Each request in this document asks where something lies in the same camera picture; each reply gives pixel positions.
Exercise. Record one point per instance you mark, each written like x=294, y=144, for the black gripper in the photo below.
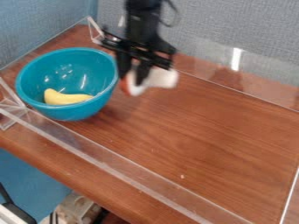
x=141, y=41

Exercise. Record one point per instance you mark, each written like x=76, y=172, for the brown white toy mushroom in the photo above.
x=159, y=79

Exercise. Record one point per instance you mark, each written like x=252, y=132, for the blue plastic bowl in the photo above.
x=76, y=70

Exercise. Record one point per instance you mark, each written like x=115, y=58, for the yellow toy banana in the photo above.
x=56, y=98

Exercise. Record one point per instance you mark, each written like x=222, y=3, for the clear acrylic back barrier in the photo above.
x=234, y=68

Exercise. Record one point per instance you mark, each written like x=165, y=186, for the clear acrylic barrier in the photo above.
x=117, y=183
x=234, y=68

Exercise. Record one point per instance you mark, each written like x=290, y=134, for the clear acrylic front barrier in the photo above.
x=117, y=183

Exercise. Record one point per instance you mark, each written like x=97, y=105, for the white device under table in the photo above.
x=76, y=210

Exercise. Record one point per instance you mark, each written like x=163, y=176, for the clear acrylic corner bracket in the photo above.
x=101, y=37

